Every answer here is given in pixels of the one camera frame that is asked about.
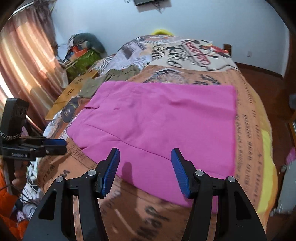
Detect green storage bag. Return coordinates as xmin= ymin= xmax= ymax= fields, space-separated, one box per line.
xmin=65 ymin=50 xmax=101 ymax=82

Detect newspaper print bed cover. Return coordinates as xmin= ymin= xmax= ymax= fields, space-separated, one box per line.
xmin=37 ymin=36 xmax=278 ymax=240

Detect brown striped curtain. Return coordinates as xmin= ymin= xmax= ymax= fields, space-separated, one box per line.
xmin=1 ymin=1 xmax=68 ymax=130

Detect grey plush toy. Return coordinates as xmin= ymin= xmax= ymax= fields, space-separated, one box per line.
xmin=68 ymin=33 xmax=105 ymax=54

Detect person left hand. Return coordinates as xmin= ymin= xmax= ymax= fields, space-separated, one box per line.
xmin=12 ymin=161 xmax=29 ymax=191

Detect olive green pants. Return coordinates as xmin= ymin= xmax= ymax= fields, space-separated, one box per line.
xmin=78 ymin=65 xmax=140 ymax=98

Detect pink pants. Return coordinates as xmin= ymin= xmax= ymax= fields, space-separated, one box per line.
xmin=67 ymin=81 xmax=236 ymax=207

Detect small black wall monitor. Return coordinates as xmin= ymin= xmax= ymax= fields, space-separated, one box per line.
xmin=133 ymin=0 xmax=162 ymax=6

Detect yellow foam headboard guard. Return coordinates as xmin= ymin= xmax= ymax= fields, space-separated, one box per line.
xmin=151 ymin=29 xmax=173 ymax=36

